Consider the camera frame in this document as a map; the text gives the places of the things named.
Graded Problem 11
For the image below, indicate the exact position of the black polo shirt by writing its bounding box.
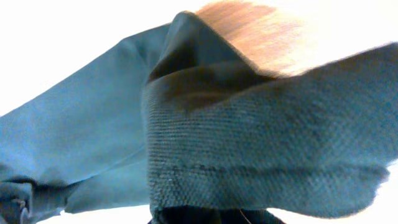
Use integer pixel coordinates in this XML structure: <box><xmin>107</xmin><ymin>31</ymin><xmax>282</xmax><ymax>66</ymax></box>
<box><xmin>1</xmin><ymin>12</ymin><xmax>397</xmax><ymax>223</ymax></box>

